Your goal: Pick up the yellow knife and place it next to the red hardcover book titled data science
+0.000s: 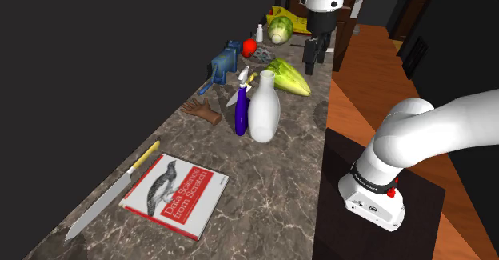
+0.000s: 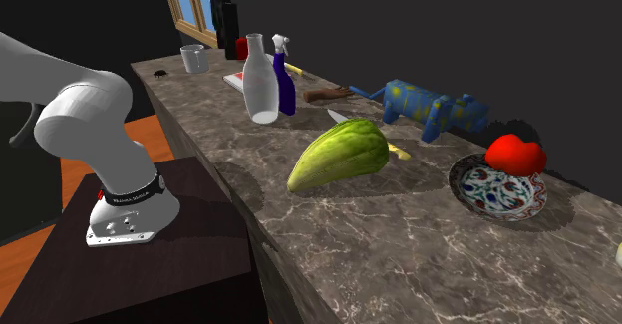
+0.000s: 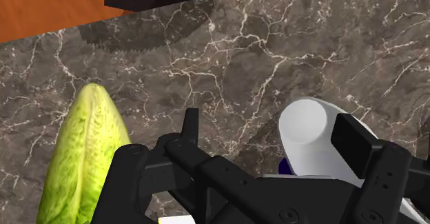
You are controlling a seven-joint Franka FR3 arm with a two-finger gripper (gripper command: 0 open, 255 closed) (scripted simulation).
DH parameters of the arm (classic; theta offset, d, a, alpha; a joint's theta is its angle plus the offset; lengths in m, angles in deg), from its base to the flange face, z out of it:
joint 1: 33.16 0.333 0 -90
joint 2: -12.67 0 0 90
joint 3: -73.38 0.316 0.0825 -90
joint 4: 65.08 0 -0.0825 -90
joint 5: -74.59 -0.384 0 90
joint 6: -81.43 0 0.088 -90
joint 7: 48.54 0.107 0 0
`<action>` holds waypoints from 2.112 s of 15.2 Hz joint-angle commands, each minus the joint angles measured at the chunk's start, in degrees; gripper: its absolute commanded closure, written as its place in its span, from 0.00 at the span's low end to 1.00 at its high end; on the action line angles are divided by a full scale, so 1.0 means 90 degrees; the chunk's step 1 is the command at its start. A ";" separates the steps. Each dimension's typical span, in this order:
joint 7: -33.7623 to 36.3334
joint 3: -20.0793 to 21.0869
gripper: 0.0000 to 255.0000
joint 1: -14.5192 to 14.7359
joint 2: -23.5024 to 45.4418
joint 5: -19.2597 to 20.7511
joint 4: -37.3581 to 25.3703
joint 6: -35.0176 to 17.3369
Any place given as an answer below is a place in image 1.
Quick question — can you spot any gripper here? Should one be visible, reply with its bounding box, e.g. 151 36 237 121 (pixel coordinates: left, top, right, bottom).
302 9 337 76

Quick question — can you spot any yellow bag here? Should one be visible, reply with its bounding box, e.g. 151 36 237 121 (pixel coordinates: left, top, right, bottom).
265 6 313 35

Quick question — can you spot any long green lettuce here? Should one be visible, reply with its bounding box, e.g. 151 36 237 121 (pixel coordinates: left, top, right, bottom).
265 58 313 98

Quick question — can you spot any round green cabbage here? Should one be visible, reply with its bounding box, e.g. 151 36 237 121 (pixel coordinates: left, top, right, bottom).
267 15 294 45

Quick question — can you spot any grey patterned bowl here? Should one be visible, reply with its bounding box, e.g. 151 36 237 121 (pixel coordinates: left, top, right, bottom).
252 45 277 65

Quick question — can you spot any red apple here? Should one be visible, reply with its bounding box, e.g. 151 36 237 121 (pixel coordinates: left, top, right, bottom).
240 38 258 59

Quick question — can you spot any white vase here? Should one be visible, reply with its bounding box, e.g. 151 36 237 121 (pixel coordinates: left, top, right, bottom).
247 70 282 143

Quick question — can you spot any blue machine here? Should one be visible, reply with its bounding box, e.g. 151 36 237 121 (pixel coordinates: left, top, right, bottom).
198 39 243 96

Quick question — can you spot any blue spray bottle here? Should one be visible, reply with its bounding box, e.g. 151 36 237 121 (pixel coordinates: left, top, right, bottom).
234 66 253 138

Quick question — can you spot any brown hand figure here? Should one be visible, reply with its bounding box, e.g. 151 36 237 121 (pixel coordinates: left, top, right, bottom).
180 97 224 126

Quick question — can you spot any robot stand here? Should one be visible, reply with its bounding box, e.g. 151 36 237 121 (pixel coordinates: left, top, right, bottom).
311 127 447 260

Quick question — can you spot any red and white book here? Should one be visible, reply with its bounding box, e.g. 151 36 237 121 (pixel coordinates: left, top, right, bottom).
118 152 230 242

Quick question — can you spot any small yellow-handled knife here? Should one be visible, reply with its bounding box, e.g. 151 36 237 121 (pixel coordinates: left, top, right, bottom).
225 71 259 109

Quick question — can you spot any large yellow-handled knife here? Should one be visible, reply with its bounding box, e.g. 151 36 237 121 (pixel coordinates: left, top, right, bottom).
63 139 162 242

